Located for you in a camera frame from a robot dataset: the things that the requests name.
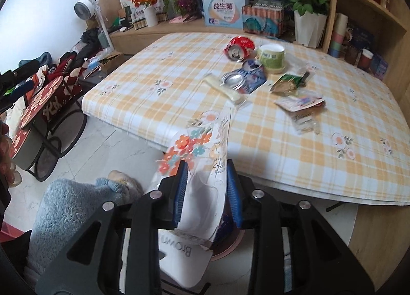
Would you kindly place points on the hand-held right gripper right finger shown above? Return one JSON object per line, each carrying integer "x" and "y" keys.
{"x": 233, "y": 195}

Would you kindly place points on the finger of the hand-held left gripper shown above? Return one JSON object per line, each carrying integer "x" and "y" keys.
{"x": 16, "y": 80}

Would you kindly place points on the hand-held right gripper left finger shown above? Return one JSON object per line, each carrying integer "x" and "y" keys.
{"x": 179, "y": 192}

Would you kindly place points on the flowered white plastic bag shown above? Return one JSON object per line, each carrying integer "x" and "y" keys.
{"x": 205, "y": 154}

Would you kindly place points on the pink waste bin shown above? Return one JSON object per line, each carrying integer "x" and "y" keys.
{"x": 230, "y": 243}

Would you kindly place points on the long white wrapper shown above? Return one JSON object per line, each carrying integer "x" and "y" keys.
{"x": 224, "y": 88}

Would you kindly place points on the blue snack wrapper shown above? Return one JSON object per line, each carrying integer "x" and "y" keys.
{"x": 253, "y": 75}

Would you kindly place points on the green white paper cup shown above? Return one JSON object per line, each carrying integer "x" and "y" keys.
{"x": 270, "y": 58}

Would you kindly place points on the red crushed can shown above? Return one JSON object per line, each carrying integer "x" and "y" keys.
{"x": 238, "y": 46}

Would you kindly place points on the person's left hand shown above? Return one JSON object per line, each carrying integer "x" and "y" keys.
{"x": 4, "y": 141}

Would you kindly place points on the red flowered round box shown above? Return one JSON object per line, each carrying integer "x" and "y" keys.
{"x": 41, "y": 99}

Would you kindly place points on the blue fleece cloth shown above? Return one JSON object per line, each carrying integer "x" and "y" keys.
{"x": 41, "y": 58}

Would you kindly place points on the tan fluffy slipper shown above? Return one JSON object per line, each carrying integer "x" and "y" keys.
{"x": 125, "y": 178}

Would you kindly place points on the pile of clothes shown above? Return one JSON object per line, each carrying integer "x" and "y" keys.
{"x": 73, "y": 61}

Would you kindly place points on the black metal rack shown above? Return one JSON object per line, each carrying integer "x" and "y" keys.
{"x": 57, "y": 141}

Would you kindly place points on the small cardboard box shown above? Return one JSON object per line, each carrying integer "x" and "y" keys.
{"x": 110, "y": 59}

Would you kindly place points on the white standing fan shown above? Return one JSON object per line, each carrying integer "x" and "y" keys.
{"x": 84, "y": 8}

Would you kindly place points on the blue fleece robe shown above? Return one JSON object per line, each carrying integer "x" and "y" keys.
{"x": 73, "y": 205}

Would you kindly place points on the red labelled stick packet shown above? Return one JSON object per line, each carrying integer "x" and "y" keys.
{"x": 301, "y": 103}

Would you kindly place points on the green snack packet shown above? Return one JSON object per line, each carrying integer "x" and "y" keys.
{"x": 286, "y": 83}

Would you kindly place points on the row of small brown bottles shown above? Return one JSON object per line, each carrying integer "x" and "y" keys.
{"x": 139, "y": 22}

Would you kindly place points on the white vase with orange flowers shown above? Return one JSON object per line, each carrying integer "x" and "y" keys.
{"x": 150, "y": 14}

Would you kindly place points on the pack of orange cans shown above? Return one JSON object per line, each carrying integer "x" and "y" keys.
{"x": 262, "y": 19}

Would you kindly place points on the red rose plant white pot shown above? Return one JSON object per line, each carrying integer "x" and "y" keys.
{"x": 309, "y": 29}

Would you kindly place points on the brown glass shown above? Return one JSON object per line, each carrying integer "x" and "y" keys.
{"x": 352, "y": 53}

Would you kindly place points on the white and blue box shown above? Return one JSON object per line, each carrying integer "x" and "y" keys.
{"x": 222, "y": 8}

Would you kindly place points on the red paper cup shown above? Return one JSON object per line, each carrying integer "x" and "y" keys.
{"x": 365, "y": 59}

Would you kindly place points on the stack of pastel cups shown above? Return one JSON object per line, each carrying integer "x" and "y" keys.
{"x": 338, "y": 35}

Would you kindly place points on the small blue box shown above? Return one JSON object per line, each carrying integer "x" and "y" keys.
{"x": 381, "y": 67}

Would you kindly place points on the dark blue card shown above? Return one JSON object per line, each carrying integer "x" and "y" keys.
{"x": 360, "y": 37}

